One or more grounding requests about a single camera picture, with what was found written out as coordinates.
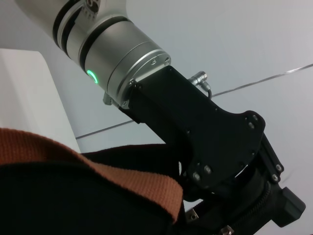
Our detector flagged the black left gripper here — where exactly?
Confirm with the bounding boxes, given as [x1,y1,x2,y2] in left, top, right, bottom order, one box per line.
[127,65,266,204]

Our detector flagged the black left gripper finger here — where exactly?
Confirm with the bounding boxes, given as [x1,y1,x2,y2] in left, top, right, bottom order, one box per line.
[262,136,306,227]

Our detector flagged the black food bag orange straps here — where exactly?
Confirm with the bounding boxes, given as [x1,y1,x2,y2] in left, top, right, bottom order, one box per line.
[0,127,272,235]

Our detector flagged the left arm cable with connectors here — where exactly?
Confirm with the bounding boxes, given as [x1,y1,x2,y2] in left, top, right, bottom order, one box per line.
[102,70,214,108]

